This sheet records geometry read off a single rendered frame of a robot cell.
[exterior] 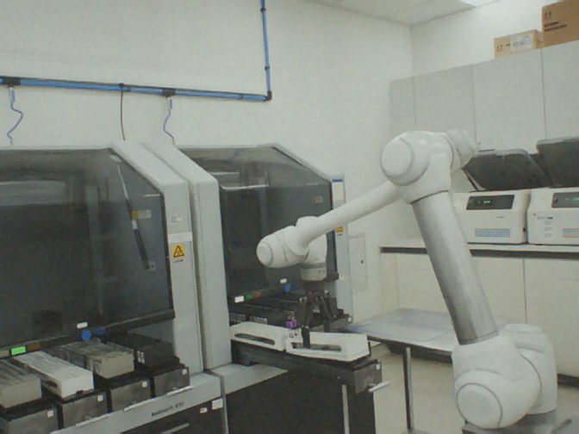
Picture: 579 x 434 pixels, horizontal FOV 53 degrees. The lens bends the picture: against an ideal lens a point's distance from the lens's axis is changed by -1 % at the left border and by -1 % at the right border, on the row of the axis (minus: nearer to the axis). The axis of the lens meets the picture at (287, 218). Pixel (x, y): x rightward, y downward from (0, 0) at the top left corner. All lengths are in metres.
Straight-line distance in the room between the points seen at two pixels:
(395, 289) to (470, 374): 3.24
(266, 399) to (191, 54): 2.11
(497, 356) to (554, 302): 2.61
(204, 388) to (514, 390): 1.09
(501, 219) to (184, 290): 2.56
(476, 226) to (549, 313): 0.74
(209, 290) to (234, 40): 2.05
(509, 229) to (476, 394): 2.75
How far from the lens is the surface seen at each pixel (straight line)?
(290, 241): 1.79
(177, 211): 2.10
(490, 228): 4.19
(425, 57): 5.23
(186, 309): 2.14
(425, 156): 1.47
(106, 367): 2.00
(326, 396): 2.57
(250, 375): 2.25
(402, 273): 4.61
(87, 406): 1.92
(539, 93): 4.35
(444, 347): 2.06
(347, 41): 4.64
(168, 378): 2.04
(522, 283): 4.14
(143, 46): 3.45
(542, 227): 4.04
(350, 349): 1.89
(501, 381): 1.46
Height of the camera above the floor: 1.39
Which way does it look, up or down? 3 degrees down
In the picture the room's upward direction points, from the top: 4 degrees counter-clockwise
